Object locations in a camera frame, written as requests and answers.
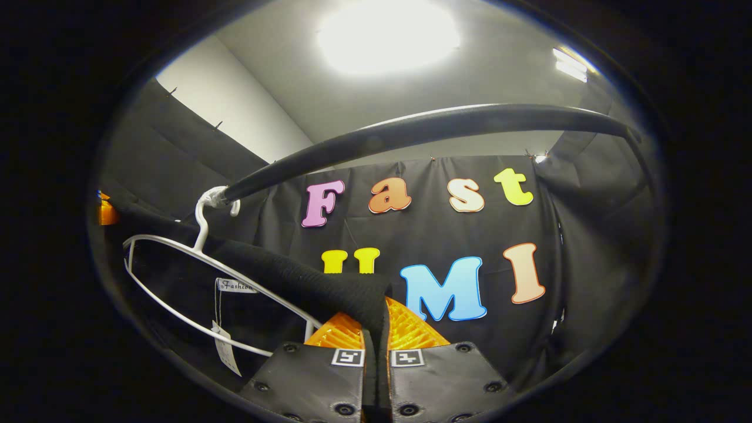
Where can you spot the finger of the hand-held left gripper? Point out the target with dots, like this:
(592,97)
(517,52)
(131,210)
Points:
(107,212)

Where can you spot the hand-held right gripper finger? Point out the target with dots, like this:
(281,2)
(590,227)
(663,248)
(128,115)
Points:
(369,388)
(383,388)

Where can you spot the black garment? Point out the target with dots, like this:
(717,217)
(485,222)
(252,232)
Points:
(329,288)

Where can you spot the white clothes hanger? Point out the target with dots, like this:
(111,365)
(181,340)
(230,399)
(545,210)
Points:
(201,232)

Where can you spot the black clothes rack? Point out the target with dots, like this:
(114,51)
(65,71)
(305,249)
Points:
(440,126)

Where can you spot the large ceiling light panel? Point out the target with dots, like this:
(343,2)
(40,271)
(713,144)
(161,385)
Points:
(388,35)

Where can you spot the small ceiling light panel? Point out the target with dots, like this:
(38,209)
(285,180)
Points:
(570,64)

